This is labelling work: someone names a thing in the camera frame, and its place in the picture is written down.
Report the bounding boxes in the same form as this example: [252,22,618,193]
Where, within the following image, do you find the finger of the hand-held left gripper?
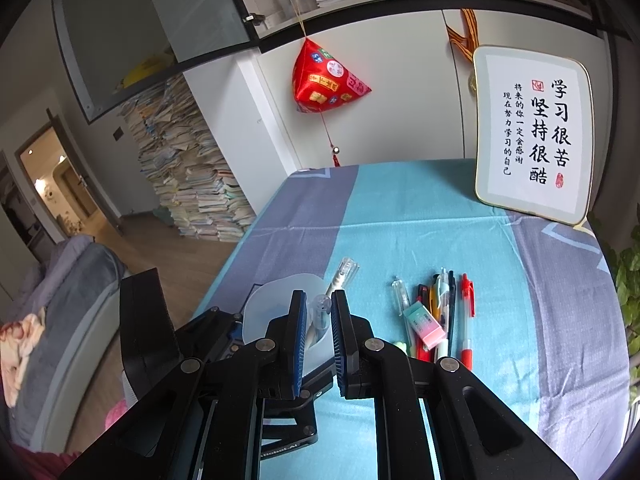
[175,307,246,361]
[260,367,335,458]

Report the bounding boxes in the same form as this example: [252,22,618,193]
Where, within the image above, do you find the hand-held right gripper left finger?
[60,289,321,480]

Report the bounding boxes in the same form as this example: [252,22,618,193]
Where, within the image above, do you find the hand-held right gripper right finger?
[331,290,578,480]

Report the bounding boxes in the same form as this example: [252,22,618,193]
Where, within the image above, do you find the blue pen with clear cap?
[311,294,332,346]

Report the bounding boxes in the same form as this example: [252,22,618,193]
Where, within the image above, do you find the translucent plastic cup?
[241,272,336,381]

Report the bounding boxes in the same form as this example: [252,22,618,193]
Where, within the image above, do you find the grey clear pen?
[326,256,362,297]

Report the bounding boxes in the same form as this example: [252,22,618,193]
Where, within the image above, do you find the clear capped pen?
[391,276,407,317]

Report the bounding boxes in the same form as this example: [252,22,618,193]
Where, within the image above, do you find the slim red pen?
[416,284,436,361]

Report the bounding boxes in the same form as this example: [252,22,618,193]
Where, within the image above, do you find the red pen with white barrel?
[459,273,476,372]

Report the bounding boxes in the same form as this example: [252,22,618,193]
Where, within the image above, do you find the grey sofa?
[0,235,126,451]

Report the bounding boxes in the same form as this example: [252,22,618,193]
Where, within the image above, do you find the pink and green eraser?
[402,302,447,351]

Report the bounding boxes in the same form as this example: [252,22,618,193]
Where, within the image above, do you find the floral cushion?
[0,310,46,406]

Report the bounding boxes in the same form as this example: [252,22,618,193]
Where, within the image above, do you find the blue and grey tablecloth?
[197,159,631,480]

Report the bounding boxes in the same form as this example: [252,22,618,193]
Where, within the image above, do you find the pile of papers at left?
[117,72,258,243]

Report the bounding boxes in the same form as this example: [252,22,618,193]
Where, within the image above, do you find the wooden door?
[15,115,123,233]

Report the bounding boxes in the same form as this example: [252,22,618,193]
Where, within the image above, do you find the framed calligraphy sign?
[470,44,596,226]

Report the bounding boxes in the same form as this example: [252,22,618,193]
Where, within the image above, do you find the red hanging pyramid ornament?
[292,35,373,168]

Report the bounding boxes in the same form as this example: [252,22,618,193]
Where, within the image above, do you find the green potted plant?
[590,215,640,411]

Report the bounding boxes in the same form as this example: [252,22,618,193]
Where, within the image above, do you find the glass cabinet door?
[50,0,261,123]

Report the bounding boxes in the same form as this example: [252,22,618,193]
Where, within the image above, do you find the medal with striped ribbon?
[446,8,481,93]

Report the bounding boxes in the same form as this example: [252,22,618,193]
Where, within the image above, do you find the white wall cabinet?
[220,0,621,181]

